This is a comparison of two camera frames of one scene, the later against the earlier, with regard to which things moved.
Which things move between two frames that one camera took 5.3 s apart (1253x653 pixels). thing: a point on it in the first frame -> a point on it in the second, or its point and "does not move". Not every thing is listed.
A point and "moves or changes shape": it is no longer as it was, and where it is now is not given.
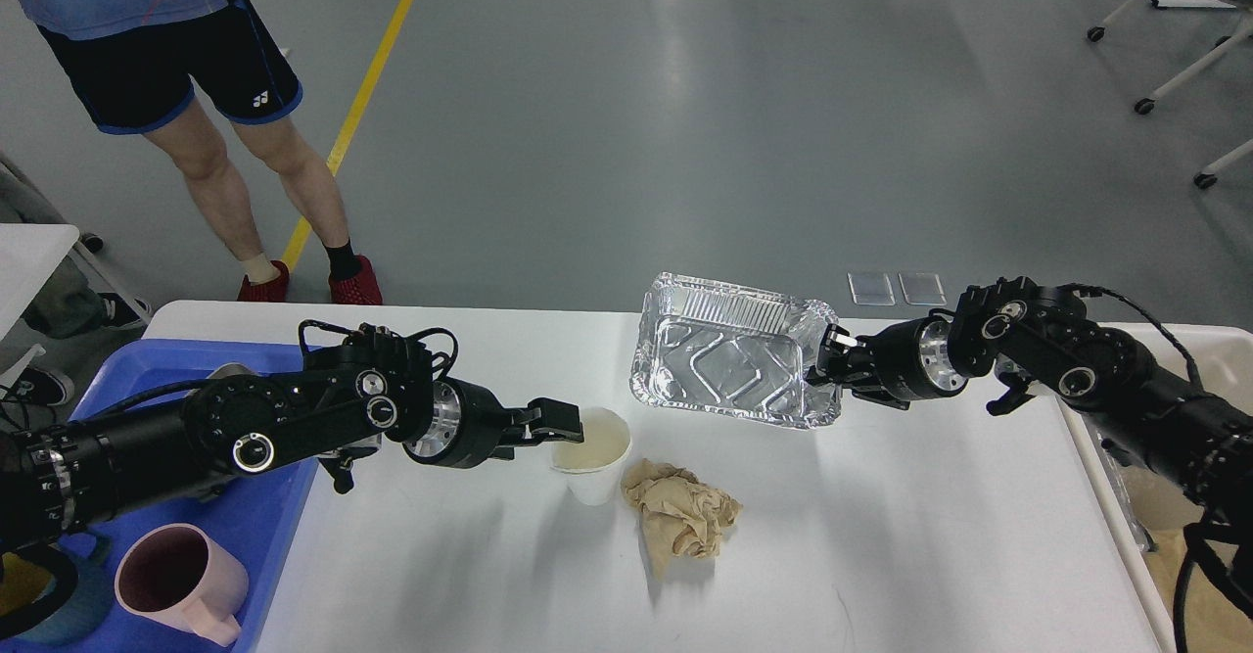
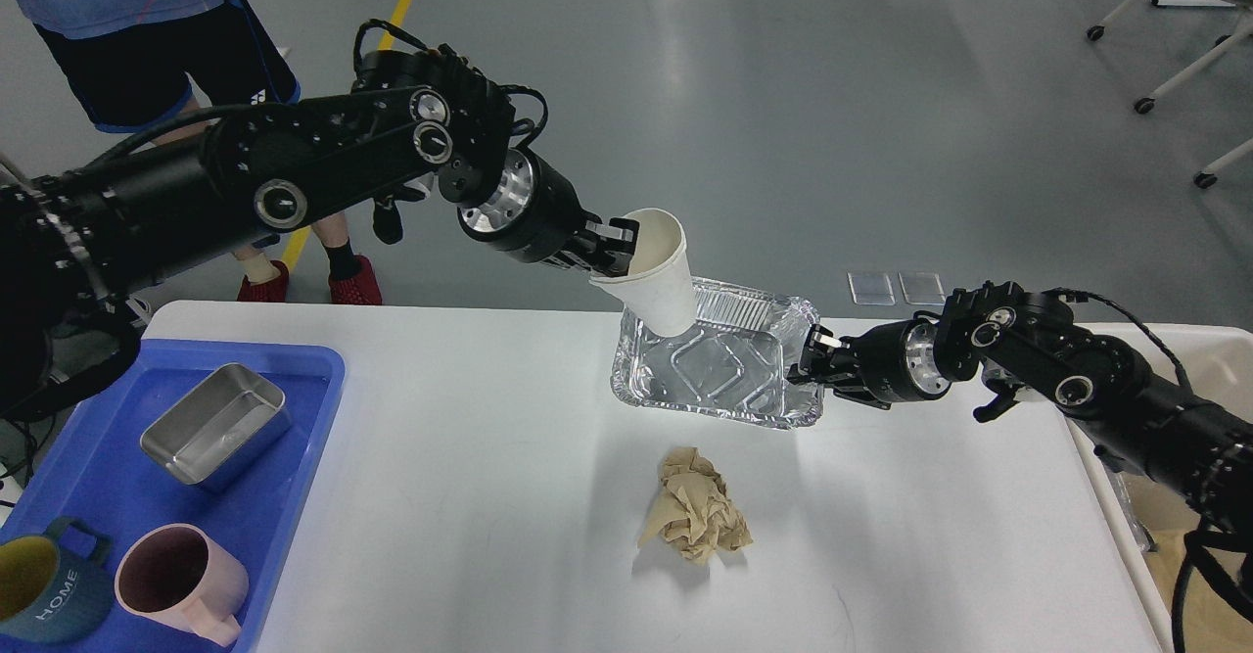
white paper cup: [592, 467] -> [659, 287]
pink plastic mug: [176, 575] does not move
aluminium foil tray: [733, 350] moves or changes shape
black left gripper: [470, 425] -> [536, 215]
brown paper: [680, 513] moves or changes shape
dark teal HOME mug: [47, 595] does not move
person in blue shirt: [160, 41] does not move
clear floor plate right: [922, 289] does not move
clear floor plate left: [871, 289] does not move
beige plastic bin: [1146, 512] does not move
